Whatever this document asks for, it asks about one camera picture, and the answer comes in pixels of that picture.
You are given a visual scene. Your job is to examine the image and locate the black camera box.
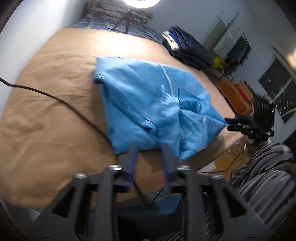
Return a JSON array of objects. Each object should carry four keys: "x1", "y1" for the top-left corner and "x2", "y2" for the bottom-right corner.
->
[{"x1": 253, "y1": 95, "x2": 275, "y2": 132}]

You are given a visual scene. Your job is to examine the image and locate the dark window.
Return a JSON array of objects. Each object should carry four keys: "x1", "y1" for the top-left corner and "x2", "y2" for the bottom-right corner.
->
[{"x1": 259, "y1": 59, "x2": 295, "y2": 123}]

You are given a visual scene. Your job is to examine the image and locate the orange covered table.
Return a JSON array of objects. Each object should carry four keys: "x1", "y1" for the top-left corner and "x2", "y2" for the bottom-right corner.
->
[{"x1": 216, "y1": 79, "x2": 253, "y2": 115}]

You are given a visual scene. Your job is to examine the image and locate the blue white patterned sheet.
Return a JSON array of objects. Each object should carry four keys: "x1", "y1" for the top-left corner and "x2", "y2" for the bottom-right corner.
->
[{"x1": 70, "y1": 17, "x2": 166, "y2": 45}]

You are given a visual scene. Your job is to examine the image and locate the ring light lamp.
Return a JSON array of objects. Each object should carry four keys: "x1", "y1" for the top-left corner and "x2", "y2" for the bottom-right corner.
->
[{"x1": 123, "y1": 0, "x2": 160, "y2": 9}]

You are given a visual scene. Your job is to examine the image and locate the black cable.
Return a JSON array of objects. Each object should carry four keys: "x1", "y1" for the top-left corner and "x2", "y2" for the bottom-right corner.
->
[{"x1": 0, "y1": 76, "x2": 163, "y2": 207}]

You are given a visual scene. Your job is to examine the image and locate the folded dark navy clothes stack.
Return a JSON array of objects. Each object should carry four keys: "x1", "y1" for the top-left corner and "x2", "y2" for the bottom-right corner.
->
[{"x1": 162, "y1": 26, "x2": 213, "y2": 70}]

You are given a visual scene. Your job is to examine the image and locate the cardboard box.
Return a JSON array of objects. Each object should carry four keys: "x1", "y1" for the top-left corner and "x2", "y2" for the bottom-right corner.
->
[{"x1": 237, "y1": 81, "x2": 253, "y2": 101}]

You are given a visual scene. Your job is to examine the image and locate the black lamp tripod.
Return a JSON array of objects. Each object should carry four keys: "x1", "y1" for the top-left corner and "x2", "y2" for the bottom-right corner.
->
[{"x1": 109, "y1": 8, "x2": 132, "y2": 34}]

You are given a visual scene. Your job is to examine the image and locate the striped white towel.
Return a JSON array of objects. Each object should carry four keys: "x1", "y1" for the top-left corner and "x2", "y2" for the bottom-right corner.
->
[{"x1": 213, "y1": 20, "x2": 243, "y2": 60}]

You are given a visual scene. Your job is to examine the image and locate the floral folded quilts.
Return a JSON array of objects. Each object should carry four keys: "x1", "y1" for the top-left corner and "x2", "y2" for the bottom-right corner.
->
[{"x1": 87, "y1": 1, "x2": 154, "y2": 25}]

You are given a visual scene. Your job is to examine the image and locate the black clothes rack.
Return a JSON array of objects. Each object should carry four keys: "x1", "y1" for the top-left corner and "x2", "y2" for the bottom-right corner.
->
[{"x1": 210, "y1": 13, "x2": 251, "y2": 79}]

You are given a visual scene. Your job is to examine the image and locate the tan bed blanket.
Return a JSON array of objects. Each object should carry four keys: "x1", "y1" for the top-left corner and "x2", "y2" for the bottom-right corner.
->
[{"x1": 1, "y1": 28, "x2": 234, "y2": 208}]

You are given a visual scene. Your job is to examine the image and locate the dark hanging clothes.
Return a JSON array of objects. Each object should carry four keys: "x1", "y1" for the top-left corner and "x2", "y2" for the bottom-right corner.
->
[{"x1": 224, "y1": 37, "x2": 251, "y2": 72}]

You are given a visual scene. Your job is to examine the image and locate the blue work jacket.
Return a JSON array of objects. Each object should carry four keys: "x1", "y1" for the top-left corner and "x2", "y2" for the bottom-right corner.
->
[{"x1": 93, "y1": 57, "x2": 226, "y2": 161}]

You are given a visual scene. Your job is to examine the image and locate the white floor cables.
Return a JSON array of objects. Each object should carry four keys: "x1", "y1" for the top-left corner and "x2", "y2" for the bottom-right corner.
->
[{"x1": 196, "y1": 138, "x2": 249, "y2": 174}]

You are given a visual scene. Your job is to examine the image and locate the yellow black box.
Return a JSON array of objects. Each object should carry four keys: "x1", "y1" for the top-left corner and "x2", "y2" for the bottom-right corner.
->
[{"x1": 212, "y1": 56, "x2": 227, "y2": 71}]

